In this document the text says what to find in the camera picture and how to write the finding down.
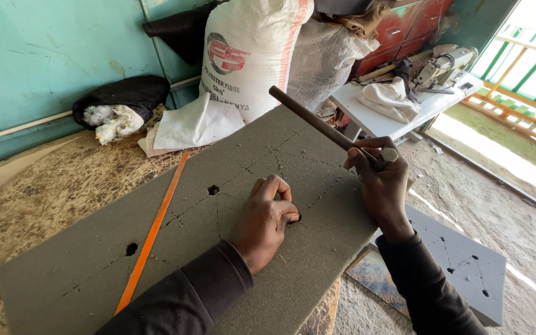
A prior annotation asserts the person's right hand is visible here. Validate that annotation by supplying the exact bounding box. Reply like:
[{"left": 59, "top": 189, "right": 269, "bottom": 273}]
[{"left": 344, "top": 136, "right": 415, "bottom": 243}]

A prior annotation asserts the person's left hand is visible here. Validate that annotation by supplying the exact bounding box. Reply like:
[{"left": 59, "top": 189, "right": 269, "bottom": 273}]
[{"left": 228, "top": 174, "right": 301, "bottom": 275}]

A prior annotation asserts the dark metal pipe punch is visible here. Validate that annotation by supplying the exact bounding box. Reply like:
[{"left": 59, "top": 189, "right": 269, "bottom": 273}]
[{"left": 268, "top": 86, "right": 399, "bottom": 171}]

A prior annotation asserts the white work table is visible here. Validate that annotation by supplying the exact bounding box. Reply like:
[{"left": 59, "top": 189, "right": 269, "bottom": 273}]
[{"left": 329, "top": 71, "right": 485, "bottom": 143}]

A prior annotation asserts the crumpled white fabric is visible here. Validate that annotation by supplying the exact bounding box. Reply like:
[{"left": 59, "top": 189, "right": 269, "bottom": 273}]
[{"left": 357, "top": 76, "right": 422, "bottom": 124}]

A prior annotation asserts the wooden stick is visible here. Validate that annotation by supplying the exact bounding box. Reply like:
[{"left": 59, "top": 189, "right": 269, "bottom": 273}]
[{"left": 355, "top": 63, "right": 397, "bottom": 85}]

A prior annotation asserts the black fabric piece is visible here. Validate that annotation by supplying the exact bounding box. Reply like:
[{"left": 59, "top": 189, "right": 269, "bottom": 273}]
[{"left": 388, "top": 58, "right": 418, "bottom": 102}]

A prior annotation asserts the clear plastic stuffing bag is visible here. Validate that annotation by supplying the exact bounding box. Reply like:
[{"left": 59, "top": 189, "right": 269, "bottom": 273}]
[{"left": 287, "top": 19, "right": 381, "bottom": 113}]

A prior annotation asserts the cream sewing machine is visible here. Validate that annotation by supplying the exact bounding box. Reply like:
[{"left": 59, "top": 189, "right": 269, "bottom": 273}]
[{"left": 411, "top": 45, "right": 479, "bottom": 92}]

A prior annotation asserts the red wooden cabinet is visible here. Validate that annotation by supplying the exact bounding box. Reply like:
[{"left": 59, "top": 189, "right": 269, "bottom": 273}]
[{"left": 349, "top": 0, "right": 456, "bottom": 80}]

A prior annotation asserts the brown cloth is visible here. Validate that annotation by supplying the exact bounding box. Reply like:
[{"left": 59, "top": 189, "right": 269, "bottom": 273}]
[{"left": 314, "top": 0, "right": 392, "bottom": 41}]

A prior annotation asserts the printed sign board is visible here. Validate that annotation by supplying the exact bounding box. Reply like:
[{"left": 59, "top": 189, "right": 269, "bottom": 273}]
[{"left": 345, "top": 248, "right": 411, "bottom": 320}]

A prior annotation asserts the small grey foam sheet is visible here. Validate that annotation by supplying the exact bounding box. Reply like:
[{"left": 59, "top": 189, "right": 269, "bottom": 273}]
[{"left": 369, "top": 205, "right": 508, "bottom": 328}]

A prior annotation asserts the white woven fibre sack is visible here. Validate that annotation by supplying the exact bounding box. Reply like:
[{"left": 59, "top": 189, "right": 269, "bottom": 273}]
[{"left": 198, "top": 0, "right": 315, "bottom": 123}]

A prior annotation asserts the green and orange railing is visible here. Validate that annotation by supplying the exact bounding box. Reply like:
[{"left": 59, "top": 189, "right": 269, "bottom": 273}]
[{"left": 462, "top": 22, "right": 536, "bottom": 155}]

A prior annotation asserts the folded white cloth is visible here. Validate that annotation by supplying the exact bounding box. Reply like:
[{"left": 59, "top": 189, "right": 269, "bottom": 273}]
[{"left": 137, "top": 92, "right": 247, "bottom": 158}]

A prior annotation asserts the large grey foam sheet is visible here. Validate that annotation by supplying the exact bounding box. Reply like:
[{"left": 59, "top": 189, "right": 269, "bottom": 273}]
[{"left": 0, "top": 104, "right": 416, "bottom": 335}]

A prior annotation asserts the black hanging cloth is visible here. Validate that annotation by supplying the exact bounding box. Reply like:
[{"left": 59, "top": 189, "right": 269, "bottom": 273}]
[{"left": 142, "top": 0, "right": 224, "bottom": 66}]

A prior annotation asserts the orange flat strip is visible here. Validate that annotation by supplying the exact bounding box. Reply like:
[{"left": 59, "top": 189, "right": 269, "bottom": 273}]
[{"left": 114, "top": 150, "right": 190, "bottom": 316}]

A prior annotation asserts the black bag with white stuffing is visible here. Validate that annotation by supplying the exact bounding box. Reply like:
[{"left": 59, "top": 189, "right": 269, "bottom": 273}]
[{"left": 72, "top": 75, "right": 171, "bottom": 146}]

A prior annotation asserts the white wall pipe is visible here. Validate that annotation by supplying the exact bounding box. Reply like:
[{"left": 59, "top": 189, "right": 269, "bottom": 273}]
[{"left": 0, "top": 75, "right": 202, "bottom": 147}]

